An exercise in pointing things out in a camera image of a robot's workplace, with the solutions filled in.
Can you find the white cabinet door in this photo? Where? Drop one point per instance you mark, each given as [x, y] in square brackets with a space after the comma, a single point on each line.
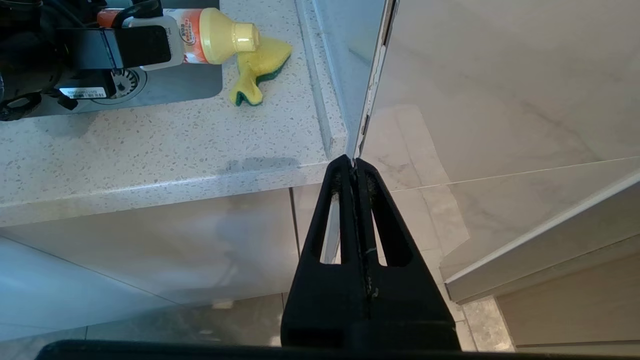
[175, 250]

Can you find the yellow fish-shaped sponge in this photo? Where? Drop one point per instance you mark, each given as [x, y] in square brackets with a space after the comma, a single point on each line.
[260, 65]

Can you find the yellow orange dish soap bottle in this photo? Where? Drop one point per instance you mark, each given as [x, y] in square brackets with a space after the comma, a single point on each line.
[220, 35]

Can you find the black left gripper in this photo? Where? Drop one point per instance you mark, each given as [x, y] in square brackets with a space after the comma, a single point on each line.
[80, 80]

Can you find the stainless steel sink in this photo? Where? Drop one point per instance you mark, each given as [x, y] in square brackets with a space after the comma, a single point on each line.
[185, 85]

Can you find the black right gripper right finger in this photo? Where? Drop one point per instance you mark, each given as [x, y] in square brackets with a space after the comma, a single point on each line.
[405, 300]

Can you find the metal sink drain strainer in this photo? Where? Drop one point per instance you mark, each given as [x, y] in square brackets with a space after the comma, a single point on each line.
[131, 82]

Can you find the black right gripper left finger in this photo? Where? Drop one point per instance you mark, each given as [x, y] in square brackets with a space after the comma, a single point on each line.
[325, 300]

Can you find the wooden cabinet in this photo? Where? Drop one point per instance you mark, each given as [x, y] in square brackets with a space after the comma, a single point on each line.
[575, 300]

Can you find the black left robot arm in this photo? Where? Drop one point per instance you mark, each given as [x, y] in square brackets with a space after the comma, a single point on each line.
[20, 50]

